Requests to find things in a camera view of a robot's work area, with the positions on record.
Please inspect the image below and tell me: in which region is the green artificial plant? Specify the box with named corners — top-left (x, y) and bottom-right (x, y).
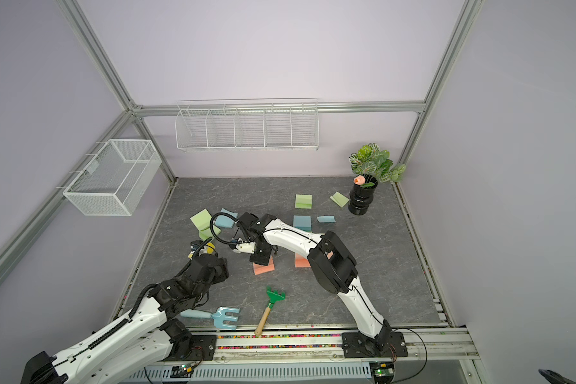
top-left (349, 143), bottom-right (407, 189)

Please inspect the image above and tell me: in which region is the white wire side basket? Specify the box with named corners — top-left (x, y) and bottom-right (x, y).
top-left (62, 139), bottom-right (162, 217)

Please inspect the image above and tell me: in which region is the pink memo pad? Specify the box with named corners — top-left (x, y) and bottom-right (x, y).
top-left (253, 258), bottom-right (275, 275)
top-left (294, 254), bottom-right (310, 268)

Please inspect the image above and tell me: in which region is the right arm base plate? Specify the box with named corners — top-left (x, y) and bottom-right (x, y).
top-left (342, 332), bottom-right (408, 358)

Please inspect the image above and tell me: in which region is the light blue garden fork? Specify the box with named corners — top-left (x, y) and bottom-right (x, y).
top-left (181, 307), bottom-right (240, 331)

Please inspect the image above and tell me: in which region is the black glossy vase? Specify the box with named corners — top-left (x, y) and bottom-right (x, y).
top-left (348, 174), bottom-right (379, 215)

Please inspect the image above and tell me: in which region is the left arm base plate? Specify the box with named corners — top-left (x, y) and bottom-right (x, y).
top-left (163, 334), bottom-right (218, 362)

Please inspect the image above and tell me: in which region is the white wire shelf basket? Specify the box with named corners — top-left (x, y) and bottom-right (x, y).
top-left (174, 99), bottom-right (320, 151)

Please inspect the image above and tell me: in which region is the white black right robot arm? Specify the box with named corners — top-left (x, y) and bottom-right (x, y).
top-left (230, 213), bottom-right (397, 357)

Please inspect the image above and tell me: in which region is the torn blue memo page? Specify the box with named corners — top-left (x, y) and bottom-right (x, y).
top-left (317, 215), bottom-right (336, 223)

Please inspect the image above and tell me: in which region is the yellow fanned memo pad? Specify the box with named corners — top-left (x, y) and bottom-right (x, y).
top-left (188, 240), bottom-right (217, 259)

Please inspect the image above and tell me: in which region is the light green memo pad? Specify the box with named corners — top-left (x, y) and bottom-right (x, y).
top-left (190, 209), bottom-right (211, 232)

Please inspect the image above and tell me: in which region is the torn green memo page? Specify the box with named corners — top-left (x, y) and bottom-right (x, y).
top-left (330, 192), bottom-right (350, 208)

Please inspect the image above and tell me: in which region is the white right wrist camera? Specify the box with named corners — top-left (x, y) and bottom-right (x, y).
top-left (229, 240), bottom-right (256, 254)

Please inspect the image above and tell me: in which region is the light blue memo pad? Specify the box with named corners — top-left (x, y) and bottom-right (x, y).
top-left (214, 208), bottom-right (238, 229)

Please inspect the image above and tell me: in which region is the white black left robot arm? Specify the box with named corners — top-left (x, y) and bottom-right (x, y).
top-left (21, 254), bottom-right (229, 383)

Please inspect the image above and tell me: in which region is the green garden rake wooden handle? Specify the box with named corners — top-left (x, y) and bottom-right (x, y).
top-left (254, 286), bottom-right (286, 337)

